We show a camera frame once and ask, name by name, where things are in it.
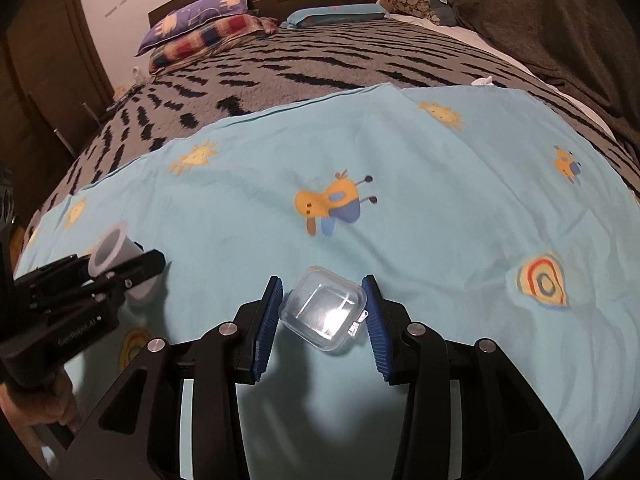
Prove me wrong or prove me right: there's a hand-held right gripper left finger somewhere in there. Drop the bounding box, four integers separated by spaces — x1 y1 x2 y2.
57 274 285 480

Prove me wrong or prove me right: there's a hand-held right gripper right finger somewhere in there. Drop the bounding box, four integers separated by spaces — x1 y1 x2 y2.
361 274 586 480

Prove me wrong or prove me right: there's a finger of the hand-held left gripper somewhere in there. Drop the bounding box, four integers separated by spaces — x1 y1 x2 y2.
15 254 93 293
30 249 167 313

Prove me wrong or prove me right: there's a white tape roll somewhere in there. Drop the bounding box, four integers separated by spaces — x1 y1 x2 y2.
87 222 161 308

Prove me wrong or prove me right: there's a clear plastic box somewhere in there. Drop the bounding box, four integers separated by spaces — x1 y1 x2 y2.
279 266 369 356

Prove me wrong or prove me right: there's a person's left hand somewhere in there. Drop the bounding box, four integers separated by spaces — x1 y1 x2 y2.
0 370 83 438

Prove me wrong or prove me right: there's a light blue printed blanket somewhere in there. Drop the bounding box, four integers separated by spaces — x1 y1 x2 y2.
10 84 640 480

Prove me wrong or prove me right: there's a brown wooden wardrobe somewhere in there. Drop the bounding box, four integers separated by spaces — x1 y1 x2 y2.
0 0 116 201

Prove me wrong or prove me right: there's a red blue checked pillow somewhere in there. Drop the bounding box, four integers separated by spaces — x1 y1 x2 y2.
148 14 278 75

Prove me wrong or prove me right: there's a purple printed pillow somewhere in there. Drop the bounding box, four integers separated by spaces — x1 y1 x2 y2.
136 0 249 57

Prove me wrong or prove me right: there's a grey black striped blanket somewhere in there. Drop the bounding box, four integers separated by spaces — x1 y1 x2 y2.
25 15 640 196

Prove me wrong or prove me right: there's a white bed sheet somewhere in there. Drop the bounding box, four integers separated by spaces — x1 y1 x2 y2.
387 12 616 131

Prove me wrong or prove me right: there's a light blue pillow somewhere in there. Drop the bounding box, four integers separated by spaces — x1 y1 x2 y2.
281 3 393 28

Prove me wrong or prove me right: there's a dark brown blanket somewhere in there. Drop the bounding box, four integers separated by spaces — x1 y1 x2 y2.
435 0 640 131

